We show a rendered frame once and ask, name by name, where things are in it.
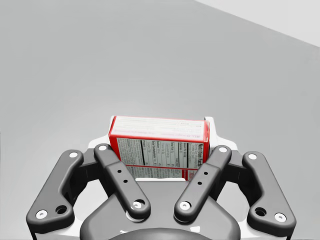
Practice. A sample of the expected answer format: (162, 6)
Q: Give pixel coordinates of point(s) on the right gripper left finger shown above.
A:
(120, 180)

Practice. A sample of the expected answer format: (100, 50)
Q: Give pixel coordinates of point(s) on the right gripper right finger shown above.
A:
(200, 180)

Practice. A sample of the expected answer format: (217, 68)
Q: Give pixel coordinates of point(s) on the red and white carton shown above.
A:
(160, 147)

